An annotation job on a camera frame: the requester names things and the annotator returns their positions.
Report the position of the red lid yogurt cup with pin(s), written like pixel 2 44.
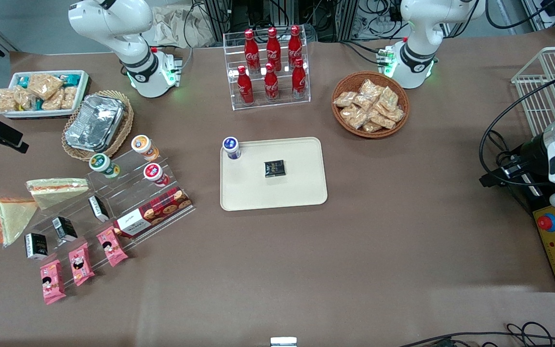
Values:
pixel 155 174

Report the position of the aluminium foil container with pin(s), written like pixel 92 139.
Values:
pixel 94 123

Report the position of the small white device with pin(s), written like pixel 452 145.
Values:
pixel 283 341

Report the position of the red cola bottle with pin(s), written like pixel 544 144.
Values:
pixel 251 50
pixel 245 86
pixel 299 79
pixel 271 84
pixel 295 46
pixel 273 48

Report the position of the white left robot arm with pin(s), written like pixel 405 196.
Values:
pixel 419 29

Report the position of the clear acrylic bottle rack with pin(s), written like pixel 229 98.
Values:
pixel 282 103

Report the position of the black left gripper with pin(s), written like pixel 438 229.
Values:
pixel 530 155

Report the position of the oval wicker basket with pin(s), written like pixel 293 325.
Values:
pixel 125 123

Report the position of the round wicker basket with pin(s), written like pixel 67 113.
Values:
pixel 347 82

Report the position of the white rectangular plastic bin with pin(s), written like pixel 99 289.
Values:
pixel 82 89

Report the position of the clear acrylic stepped stand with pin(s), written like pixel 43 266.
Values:
pixel 116 185

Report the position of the blue lid yogurt cup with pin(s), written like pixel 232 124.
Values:
pixel 231 146

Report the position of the red plaid cookie box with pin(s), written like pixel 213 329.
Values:
pixel 154 212

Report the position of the clear bag of fried snacks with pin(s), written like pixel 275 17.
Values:
pixel 363 102
pixel 370 88
pixel 382 119
pixel 372 126
pixel 389 98
pixel 353 117
pixel 394 114
pixel 345 99

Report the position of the orange lid yogurt cup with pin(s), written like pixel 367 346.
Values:
pixel 143 146

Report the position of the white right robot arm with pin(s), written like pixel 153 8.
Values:
pixel 113 29

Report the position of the clear bag of rice crackers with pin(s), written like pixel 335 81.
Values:
pixel 23 98
pixel 53 101
pixel 5 100
pixel 69 98
pixel 44 86

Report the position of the pink snack packet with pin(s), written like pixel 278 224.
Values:
pixel 112 246
pixel 81 264
pixel 52 282

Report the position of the beige plastic tray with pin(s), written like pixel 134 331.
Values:
pixel 301 183

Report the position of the teal snack packet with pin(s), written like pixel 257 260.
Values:
pixel 71 79
pixel 22 82

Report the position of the green lid yogurt cup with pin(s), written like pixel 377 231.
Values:
pixel 102 164

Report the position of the small black snack packet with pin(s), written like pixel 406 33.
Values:
pixel 274 168

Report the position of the aluminium frame rack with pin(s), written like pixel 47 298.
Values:
pixel 229 17

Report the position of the crumpled brown paper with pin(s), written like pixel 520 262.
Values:
pixel 181 26

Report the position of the triangle sandwich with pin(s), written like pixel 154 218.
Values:
pixel 12 217
pixel 58 190

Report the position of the small black carton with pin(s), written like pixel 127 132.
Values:
pixel 64 229
pixel 36 246
pixel 98 208

